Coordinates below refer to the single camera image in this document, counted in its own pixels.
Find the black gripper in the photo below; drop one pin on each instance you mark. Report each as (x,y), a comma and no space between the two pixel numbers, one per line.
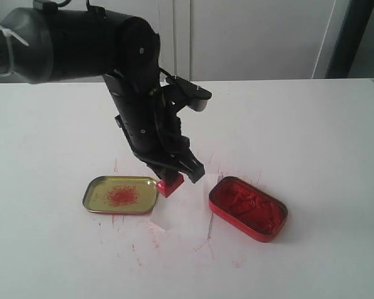
(136,104)

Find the red plastic stamp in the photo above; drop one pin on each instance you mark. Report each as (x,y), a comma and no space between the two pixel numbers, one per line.
(166,189)

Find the red ink pad tin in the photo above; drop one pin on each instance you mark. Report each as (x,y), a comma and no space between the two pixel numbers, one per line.
(248,209)

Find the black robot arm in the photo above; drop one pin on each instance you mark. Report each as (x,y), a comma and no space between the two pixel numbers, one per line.
(47,43)

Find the white paper sheet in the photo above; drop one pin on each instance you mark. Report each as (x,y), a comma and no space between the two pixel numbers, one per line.
(186,211)

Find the gold tin lid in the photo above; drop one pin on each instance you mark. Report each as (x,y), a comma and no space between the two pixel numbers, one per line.
(126,195)

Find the grey cabinet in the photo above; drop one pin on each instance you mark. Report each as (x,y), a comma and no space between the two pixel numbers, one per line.
(228,40)

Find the white zip tie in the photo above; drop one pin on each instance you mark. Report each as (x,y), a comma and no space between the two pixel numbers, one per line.
(7,60)

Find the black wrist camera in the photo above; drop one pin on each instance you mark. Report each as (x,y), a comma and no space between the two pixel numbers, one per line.
(183,93)

